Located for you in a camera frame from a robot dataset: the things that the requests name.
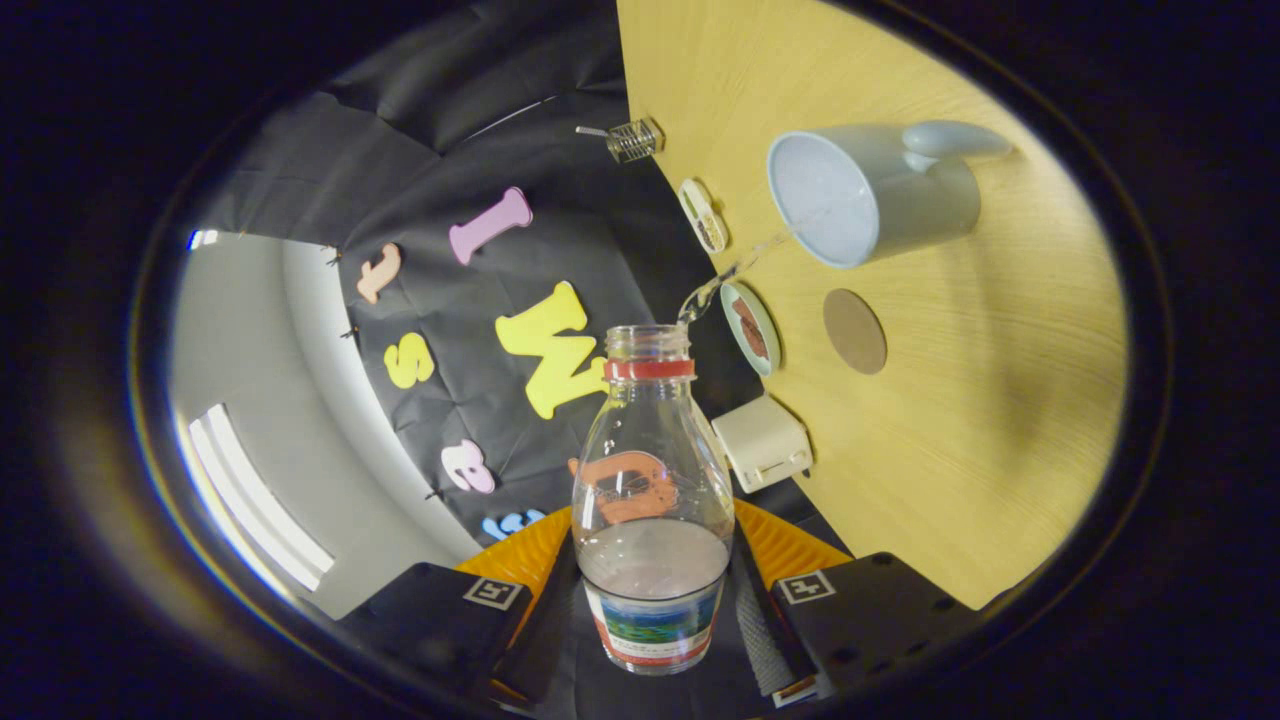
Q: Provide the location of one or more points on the brown meat piece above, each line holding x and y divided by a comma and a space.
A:
746, 315
756, 345

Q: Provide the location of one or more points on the small ceiling light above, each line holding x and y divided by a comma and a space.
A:
202, 240

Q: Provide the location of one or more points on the white divided dish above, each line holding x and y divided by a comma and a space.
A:
703, 215

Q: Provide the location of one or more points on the pale green plate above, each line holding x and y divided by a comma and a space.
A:
772, 345

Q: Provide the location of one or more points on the large ceiling light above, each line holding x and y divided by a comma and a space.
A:
260, 500

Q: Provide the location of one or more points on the white cup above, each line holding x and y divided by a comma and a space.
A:
930, 200

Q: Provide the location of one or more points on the wooden table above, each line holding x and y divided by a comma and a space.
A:
1000, 400

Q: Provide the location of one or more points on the white toaster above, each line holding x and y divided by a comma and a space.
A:
760, 440

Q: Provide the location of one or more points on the brown round coaster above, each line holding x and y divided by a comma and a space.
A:
855, 330

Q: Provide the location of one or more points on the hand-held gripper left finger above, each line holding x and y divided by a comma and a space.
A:
545, 640

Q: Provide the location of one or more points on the black backdrop cloth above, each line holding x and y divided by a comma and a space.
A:
480, 120

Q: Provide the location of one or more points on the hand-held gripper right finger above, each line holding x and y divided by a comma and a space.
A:
770, 650

